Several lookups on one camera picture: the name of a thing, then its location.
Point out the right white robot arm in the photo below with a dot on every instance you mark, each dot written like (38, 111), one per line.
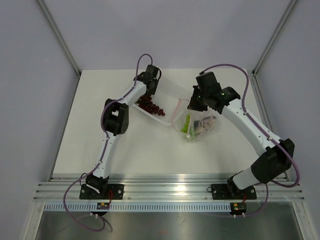
(274, 154)

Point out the right aluminium frame post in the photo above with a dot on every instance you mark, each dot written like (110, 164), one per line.
(292, 4)

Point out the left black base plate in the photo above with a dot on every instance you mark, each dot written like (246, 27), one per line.
(112, 191)

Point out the clear zip top bag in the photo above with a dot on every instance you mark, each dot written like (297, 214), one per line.
(192, 125)

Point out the aluminium frame post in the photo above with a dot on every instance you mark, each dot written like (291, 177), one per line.
(292, 4)
(44, 9)

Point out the left aluminium frame post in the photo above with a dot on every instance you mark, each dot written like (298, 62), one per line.
(44, 9)

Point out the green grape bunch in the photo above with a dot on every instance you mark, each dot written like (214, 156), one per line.
(186, 129)

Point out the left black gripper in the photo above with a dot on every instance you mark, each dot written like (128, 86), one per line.
(152, 92)

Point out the white slotted cable duct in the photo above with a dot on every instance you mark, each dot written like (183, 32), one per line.
(197, 207)

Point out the aluminium mounting rail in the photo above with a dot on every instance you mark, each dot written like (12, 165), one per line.
(160, 188)

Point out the white plastic basket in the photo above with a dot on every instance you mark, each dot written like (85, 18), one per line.
(167, 96)

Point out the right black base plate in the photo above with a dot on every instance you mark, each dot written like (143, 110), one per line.
(219, 191)

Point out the red grape bunch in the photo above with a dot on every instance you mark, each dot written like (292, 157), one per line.
(145, 103)

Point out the grey toy fish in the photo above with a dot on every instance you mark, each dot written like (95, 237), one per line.
(204, 125)

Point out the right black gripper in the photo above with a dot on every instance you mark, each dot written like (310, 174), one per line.
(193, 105)

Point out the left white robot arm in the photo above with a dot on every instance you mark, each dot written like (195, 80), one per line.
(114, 123)

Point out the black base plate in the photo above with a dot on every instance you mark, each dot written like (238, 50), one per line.
(112, 191)
(219, 191)

